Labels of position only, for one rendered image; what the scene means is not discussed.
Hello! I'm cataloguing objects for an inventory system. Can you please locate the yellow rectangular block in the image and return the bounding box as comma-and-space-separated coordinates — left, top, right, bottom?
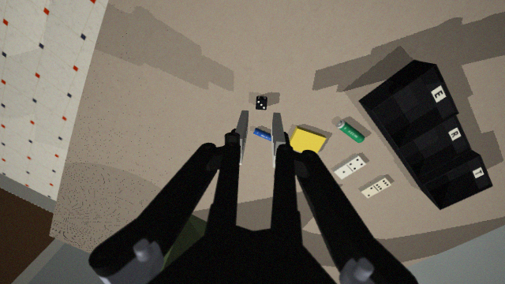
290, 126, 327, 153

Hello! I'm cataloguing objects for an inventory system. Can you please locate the black die with white pips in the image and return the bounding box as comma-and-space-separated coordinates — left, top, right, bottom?
256, 96, 267, 110

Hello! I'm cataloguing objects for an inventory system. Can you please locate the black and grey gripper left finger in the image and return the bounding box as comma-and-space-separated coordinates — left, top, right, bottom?
88, 110, 249, 284

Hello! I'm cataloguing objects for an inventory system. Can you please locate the blue battery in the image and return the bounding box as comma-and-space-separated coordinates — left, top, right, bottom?
253, 128, 271, 141

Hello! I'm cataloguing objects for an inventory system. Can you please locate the green aa battery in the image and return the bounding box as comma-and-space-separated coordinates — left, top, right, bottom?
336, 120, 365, 143

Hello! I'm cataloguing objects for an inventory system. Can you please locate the black three-compartment bin rack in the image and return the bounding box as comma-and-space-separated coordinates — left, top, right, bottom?
359, 60, 492, 210

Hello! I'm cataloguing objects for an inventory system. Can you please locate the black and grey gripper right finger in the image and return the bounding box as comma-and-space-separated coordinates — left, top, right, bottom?
270, 113, 419, 284

